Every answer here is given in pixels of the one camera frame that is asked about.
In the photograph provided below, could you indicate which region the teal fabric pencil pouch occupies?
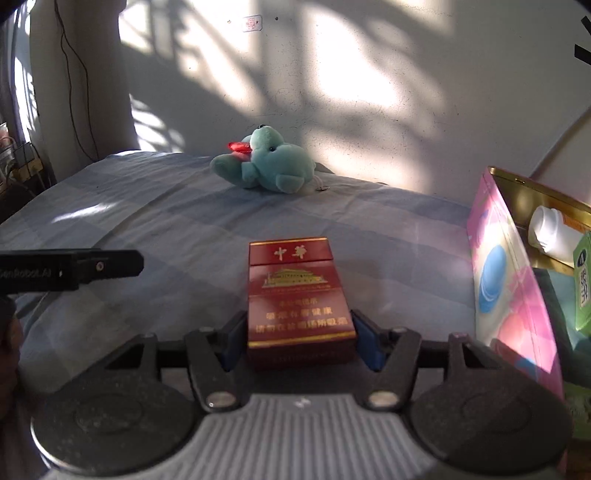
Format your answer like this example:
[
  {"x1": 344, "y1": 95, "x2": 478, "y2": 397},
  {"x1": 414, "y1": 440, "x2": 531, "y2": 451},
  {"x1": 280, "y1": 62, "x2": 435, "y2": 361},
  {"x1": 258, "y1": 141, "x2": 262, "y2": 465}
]
[{"x1": 533, "y1": 267, "x2": 583, "y2": 354}]

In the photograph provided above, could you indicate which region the grey curtain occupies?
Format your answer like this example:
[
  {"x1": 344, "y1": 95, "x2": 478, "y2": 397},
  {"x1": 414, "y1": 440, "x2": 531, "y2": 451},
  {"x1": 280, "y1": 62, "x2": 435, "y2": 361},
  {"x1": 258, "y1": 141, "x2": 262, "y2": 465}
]
[{"x1": 0, "y1": 0, "x2": 40, "y2": 155}]

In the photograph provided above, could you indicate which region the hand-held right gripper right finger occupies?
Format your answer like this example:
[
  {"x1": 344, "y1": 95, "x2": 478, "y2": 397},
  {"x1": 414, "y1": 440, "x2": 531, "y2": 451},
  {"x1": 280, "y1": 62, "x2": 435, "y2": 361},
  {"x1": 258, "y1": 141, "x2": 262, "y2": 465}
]
[{"x1": 350, "y1": 308, "x2": 505, "y2": 411}]

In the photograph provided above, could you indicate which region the white pill bottle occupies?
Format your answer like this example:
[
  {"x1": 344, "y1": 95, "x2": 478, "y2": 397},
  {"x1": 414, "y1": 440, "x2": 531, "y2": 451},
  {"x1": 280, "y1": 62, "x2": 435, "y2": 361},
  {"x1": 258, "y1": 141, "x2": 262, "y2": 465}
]
[{"x1": 527, "y1": 205, "x2": 586, "y2": 267}]

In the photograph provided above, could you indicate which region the person's left hand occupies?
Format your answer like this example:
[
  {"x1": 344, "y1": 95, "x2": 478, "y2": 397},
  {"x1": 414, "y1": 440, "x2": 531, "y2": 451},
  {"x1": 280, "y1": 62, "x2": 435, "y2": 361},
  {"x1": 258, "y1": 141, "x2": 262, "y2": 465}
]
[{"x1": 0, "y1": 316, "x2": 23, "y2": 418}]

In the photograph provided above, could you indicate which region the pink tin box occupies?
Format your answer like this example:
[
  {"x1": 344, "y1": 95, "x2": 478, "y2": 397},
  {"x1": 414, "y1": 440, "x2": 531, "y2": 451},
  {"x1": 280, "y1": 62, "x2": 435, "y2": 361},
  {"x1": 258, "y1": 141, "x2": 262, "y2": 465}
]
[{"x1": 466, "y1": 166, "x2": 591, "y2": 480}]

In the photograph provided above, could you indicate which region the long green cardboard box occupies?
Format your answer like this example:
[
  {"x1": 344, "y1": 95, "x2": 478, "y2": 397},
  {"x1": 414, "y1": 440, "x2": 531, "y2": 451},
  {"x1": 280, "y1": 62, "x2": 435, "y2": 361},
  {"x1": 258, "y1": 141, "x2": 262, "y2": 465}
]
[{"x1": 571, "y1": 230, "x2": 591, "y2": 337}]

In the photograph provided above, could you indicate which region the thin black wall cable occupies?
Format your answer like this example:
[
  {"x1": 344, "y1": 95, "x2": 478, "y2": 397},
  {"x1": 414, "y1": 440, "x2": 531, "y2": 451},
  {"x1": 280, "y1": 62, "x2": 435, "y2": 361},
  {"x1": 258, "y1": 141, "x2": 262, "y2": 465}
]
[{"x1": 52, "y1": 0, "x2": 101, "y2": 162}]

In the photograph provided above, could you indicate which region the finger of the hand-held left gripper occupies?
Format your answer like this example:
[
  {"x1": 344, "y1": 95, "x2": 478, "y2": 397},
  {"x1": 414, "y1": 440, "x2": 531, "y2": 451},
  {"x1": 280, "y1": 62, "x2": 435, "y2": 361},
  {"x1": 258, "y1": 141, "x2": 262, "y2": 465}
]
[{"x1": 74, "y1": 249, "x2": 145, "y2": 289}]

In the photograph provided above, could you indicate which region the red cigarette box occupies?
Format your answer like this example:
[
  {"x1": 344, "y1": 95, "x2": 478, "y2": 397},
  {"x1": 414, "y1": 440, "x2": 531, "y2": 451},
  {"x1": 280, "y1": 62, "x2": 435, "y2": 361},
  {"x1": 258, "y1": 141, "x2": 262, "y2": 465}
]
[{"x1": 246, "y1": 237, "x2": 358, "y2": 368}]

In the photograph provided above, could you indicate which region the white power cable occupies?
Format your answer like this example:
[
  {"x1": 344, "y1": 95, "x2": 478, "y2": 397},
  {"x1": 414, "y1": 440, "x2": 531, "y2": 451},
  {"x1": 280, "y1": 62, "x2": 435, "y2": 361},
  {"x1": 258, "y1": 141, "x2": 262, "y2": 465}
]
[{"x1": 527, "y1": 107, "x2": 591, "y2": 182}]

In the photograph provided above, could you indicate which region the black tape cross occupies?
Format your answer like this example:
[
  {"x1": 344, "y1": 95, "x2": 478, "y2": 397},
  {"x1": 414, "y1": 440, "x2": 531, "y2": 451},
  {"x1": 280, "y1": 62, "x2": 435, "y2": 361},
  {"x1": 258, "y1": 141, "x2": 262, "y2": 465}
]
[{"x1": 573, "y1": 15, "x2": 591, "y2": 66}]

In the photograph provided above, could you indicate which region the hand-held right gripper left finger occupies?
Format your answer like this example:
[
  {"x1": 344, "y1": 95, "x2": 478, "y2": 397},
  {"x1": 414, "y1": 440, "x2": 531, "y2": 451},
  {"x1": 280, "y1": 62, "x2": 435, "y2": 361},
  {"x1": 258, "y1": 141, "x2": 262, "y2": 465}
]
[{"x1": 105, "y1": 311, "x2": 249, "y2": 412}]

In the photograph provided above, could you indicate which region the teal plush toy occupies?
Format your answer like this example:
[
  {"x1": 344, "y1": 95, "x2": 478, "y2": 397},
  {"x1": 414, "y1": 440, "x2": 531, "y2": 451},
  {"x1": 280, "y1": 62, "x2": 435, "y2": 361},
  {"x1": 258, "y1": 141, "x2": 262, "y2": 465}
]
[{"x1": 211, "y1": 124, "x2": 329, "y2": 195}]

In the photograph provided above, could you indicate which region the light blue bed sheet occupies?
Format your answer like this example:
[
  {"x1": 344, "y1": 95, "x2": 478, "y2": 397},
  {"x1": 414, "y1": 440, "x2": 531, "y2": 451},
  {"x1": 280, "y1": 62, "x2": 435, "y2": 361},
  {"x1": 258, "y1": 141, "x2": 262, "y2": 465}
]
[{"x1": 0, "y1": 150, "x2": 481, "y2": 462}]

